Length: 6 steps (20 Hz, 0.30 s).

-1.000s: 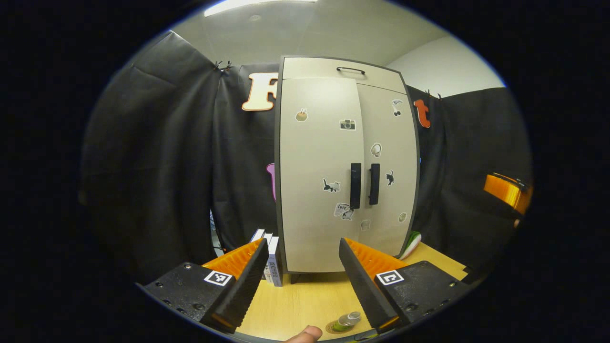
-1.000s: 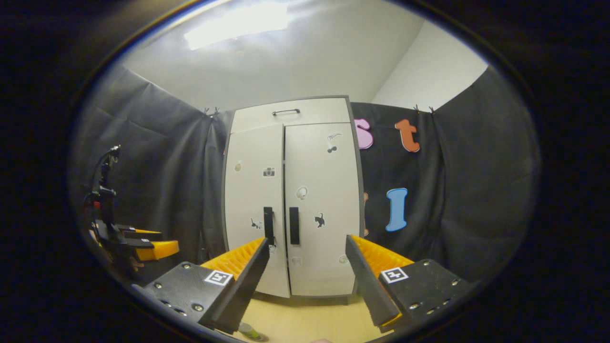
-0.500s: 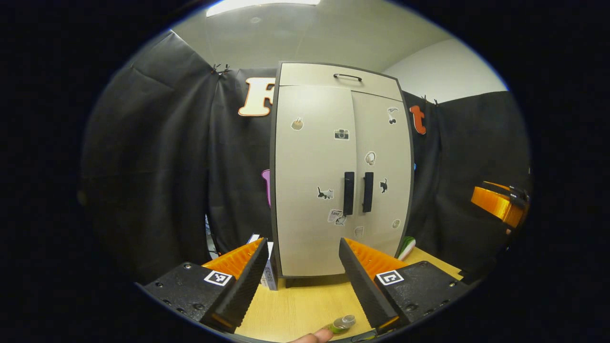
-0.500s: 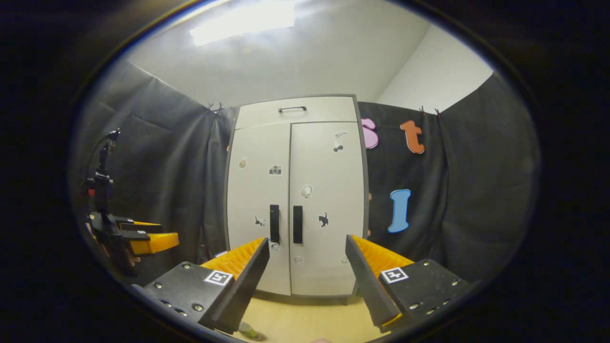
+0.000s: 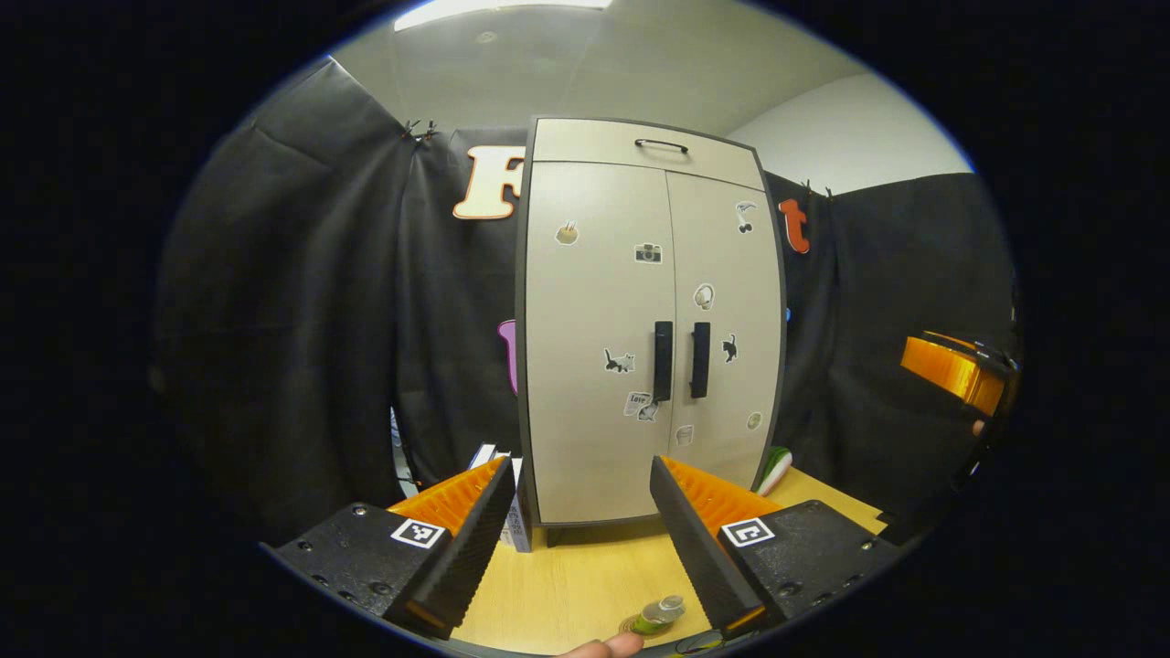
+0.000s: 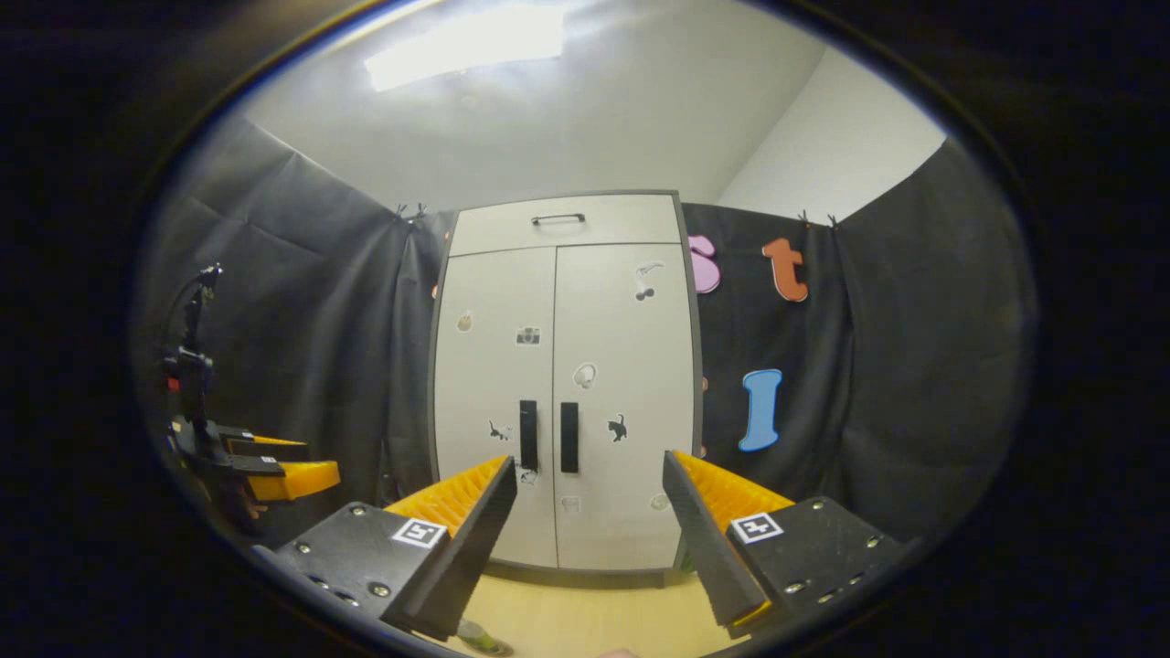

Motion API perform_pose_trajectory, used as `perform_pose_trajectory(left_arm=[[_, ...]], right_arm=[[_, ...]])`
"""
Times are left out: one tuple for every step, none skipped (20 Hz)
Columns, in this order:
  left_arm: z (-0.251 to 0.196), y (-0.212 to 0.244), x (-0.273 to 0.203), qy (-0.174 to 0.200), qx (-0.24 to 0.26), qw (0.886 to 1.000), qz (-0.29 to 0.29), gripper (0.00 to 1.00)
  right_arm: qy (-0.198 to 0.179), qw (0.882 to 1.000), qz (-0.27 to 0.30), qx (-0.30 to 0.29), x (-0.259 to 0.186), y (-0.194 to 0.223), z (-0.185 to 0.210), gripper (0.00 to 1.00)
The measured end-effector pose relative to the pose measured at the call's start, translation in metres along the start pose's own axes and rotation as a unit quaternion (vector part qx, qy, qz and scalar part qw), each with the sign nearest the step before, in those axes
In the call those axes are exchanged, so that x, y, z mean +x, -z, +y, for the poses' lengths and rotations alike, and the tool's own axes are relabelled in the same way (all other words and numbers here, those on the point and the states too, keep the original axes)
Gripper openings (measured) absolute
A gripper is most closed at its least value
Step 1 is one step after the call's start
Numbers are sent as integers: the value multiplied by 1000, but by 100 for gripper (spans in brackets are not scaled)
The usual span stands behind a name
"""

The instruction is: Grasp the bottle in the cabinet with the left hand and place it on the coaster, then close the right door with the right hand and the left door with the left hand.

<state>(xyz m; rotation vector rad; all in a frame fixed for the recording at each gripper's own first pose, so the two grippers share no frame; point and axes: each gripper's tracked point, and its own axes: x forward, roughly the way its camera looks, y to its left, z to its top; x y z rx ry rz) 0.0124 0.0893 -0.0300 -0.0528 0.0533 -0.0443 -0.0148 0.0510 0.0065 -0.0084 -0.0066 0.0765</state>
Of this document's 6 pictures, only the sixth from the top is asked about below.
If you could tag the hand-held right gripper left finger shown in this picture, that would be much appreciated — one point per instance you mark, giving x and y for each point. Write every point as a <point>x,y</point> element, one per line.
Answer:
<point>471,539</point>

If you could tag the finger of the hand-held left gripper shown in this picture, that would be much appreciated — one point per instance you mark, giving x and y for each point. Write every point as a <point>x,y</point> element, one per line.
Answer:
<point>297,478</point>
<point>265,448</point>

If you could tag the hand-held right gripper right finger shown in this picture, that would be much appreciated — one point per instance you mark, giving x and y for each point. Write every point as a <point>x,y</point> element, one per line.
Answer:
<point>708,539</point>

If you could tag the white cabinet door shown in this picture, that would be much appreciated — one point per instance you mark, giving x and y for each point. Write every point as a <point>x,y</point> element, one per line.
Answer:
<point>631,366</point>
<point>494,366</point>

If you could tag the grey and white cabinet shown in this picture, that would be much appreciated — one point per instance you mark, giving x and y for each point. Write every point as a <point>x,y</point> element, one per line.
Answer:
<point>567,224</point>

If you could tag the black backdrop cloth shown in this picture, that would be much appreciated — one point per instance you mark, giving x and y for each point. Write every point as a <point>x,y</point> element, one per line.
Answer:
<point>914,366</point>

